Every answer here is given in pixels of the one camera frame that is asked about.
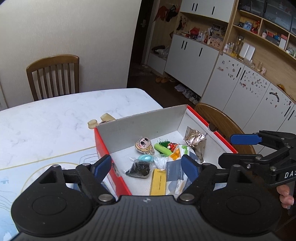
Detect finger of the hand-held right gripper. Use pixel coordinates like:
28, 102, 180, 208
218, 147, 292, 172
230, 130, 296, 149

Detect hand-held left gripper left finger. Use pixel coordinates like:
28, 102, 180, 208
39, 155, 116, 204

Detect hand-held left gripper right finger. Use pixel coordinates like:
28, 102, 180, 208
177, 155, 260, 205

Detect dark tissue pack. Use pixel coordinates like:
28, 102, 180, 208
166, 160, 186, 186

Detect white green packet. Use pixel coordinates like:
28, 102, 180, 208
179, 144, 191, 163

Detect orange white packet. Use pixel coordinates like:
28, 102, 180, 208
170, 148, 181, 161

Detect metallic foil snack packet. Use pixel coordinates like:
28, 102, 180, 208
184, 126, 207, 164

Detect clear plastic bag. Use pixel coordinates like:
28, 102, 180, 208
153, 154, 168, 169

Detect bright green tube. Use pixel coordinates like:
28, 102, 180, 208
154, 144, 172, 155

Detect yellow box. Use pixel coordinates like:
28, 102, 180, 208
149, 169, 167, 196

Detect black item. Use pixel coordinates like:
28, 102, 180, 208
123, 158, 151, 179

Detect plush doll keychain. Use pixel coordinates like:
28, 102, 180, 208
135, 137, 155, 155

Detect red shoe box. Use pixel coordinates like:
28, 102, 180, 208
94, 104, 238, 202

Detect person's right hand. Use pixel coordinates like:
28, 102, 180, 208
276, 185, 295, 209

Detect brown wooden round-back chair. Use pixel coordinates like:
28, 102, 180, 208
194, 103, 257, 155

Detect white cabinet with stickers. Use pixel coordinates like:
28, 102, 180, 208
201, 52, 296, 139

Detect beige block piece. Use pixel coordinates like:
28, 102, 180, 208
100, 113, 116, 122

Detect printed table mat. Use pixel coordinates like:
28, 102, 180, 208
0, 145, 109, 241

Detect row of shoes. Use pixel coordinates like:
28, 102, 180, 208
174, 84, 200, 105

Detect white rounded boards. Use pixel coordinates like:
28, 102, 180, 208
239, 43, 256, 61

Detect yellow liquid bottle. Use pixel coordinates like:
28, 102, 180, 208
232, 38, 241, 57

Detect white base cabinet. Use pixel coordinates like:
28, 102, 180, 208
164, 34, 220, 96

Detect white shoe bench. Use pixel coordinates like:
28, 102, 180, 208
147, 45, 170, 75

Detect dark wooden slatted chair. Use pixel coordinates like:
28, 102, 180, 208
26, 54, 80, 102

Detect dark door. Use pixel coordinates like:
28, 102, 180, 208
127, 0, 155, 88

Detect black hanging bag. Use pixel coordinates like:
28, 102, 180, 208
165, 5, 178, 22

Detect red hanging bag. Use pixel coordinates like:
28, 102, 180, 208
154, 6, 167, 22

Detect white wall cabinet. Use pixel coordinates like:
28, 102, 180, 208
179, 0, 238, 23

